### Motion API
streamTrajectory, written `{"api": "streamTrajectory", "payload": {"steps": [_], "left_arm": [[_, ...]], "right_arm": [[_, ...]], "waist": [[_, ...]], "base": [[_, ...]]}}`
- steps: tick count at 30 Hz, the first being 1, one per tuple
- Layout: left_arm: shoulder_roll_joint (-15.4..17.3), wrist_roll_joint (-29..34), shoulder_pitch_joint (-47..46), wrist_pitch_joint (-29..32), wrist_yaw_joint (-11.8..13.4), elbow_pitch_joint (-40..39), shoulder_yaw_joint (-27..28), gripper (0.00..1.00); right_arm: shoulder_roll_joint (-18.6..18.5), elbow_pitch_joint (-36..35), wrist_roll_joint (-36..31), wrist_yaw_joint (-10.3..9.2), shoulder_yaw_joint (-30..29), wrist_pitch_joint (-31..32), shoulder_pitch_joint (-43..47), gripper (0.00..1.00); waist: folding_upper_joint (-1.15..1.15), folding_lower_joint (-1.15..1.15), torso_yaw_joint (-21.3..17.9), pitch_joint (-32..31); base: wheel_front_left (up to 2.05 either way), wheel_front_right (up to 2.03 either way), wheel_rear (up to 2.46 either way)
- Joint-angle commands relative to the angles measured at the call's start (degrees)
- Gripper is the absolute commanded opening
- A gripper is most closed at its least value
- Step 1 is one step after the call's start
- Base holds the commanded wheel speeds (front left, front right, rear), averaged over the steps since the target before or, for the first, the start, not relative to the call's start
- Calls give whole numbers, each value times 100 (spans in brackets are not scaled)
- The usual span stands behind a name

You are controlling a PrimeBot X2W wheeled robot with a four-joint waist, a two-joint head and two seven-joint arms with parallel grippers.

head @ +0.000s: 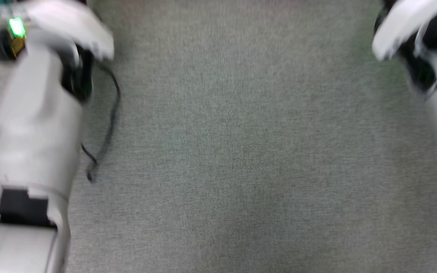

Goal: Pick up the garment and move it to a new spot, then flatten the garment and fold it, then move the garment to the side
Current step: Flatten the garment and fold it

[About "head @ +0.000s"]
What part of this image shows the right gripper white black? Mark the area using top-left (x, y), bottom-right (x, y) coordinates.
top-left (372, 0), bottom-right (437, 96)

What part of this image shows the grey fabric sofa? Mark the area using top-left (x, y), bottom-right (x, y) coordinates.
top-left (0, 0), bottom-right (437, 273)

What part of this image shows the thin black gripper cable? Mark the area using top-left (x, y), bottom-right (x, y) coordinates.
top-left (81, 63), bottom-right (122, 185)

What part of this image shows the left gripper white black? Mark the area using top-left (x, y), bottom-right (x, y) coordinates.
top-left (0, 0), bottom-right (115, 104)

